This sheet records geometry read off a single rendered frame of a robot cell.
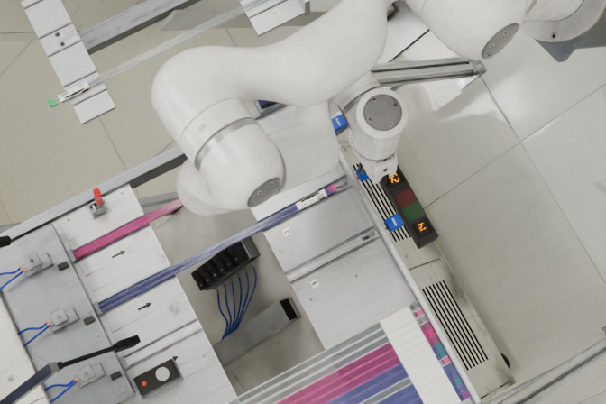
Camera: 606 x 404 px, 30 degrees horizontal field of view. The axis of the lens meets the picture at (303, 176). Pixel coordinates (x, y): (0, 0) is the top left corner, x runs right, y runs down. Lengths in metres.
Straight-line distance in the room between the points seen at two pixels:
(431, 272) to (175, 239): 0.62
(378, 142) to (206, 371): 0.56
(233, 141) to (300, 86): 0.13
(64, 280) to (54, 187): 1.78
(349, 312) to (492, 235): 0.81
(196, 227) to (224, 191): 1.12
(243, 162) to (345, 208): 0.74
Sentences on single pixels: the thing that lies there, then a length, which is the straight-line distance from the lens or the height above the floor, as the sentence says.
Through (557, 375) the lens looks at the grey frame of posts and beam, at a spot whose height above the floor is 0.41.
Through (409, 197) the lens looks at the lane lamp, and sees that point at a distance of 2.15.
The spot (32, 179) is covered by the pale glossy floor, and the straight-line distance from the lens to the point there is 3.92.
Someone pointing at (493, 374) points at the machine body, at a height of 0.14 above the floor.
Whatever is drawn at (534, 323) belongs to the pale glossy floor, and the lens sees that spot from 2.82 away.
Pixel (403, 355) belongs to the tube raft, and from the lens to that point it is 2.08.
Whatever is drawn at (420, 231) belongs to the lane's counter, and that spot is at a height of 0.66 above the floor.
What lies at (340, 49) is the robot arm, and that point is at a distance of 1.48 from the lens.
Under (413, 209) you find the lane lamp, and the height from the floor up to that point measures 0.66.
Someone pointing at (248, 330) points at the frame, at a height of 0.66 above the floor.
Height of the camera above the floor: 2.46
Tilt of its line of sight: 52 degrees down
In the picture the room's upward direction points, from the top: 102 degrees counter-clockwise
